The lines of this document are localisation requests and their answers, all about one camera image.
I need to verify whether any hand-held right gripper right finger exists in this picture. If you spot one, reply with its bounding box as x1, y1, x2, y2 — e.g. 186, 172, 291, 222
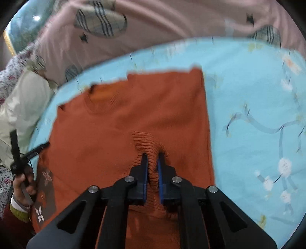
156, 152, 278, 249

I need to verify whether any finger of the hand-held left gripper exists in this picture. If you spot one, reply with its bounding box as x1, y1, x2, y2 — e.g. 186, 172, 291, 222
20, 142, 50, 163
10, 130, 20, 169

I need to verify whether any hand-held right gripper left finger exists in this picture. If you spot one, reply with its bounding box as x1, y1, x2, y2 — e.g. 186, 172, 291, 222
26, 153, 149, 249

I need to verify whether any orange knit sweater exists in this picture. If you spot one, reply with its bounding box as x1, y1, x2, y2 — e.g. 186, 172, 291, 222
31, 68, 216, 249

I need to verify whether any person's left forearm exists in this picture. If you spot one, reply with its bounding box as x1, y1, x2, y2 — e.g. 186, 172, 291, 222
0, 193, 37, 243

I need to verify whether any person's left hand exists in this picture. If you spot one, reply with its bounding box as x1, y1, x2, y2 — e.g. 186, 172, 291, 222
12, 164, 38, 207

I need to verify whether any cream jacket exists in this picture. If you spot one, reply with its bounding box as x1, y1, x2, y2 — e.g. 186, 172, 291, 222
0, 69, 58, 168

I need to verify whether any white floral patterned cloth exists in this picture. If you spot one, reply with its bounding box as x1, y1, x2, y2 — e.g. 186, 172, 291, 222
0, 165, 14, 219
0, 43, 46, 106

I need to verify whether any light blue floral bed sheet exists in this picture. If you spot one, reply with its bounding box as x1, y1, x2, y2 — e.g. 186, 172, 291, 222
28, 36, 306, 247

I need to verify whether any pink printed blanket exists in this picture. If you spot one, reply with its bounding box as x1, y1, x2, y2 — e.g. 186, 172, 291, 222
31, 0, 300, 89

